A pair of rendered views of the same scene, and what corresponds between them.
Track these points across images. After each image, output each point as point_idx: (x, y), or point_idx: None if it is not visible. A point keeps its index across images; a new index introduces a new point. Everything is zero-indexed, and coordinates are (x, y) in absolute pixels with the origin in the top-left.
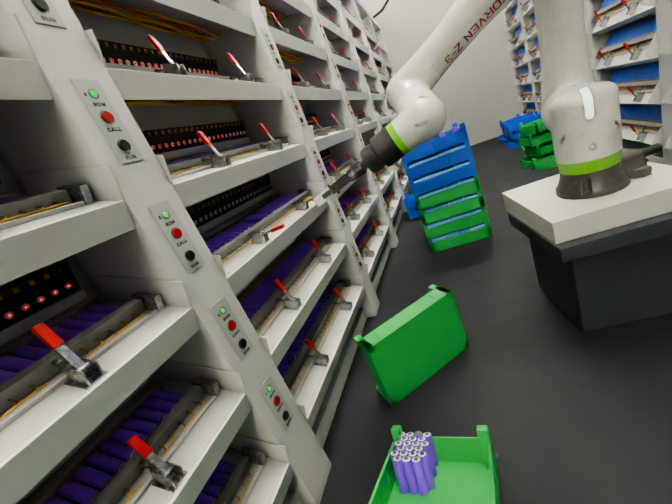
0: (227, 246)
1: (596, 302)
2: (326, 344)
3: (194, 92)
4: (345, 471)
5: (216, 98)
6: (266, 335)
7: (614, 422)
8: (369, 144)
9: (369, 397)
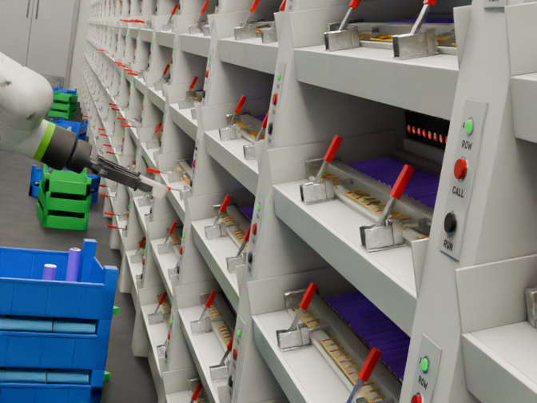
0: (182, 165)
1: None
2: (162, 329)
3: (188, 47)
4: (118, 353)
5: (192, 52)
6: (167, 241)
7: None
8: (79, 140)
9: (117, 377)
